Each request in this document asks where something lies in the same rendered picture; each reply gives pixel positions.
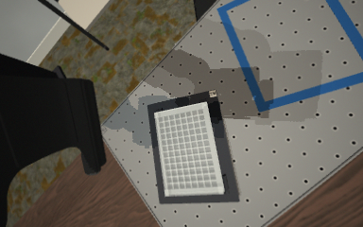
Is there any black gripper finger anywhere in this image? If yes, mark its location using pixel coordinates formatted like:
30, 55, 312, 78
0, 75, 107, 227

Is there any blue tape outline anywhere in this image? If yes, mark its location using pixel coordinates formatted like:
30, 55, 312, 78
217, 0, 363, 113

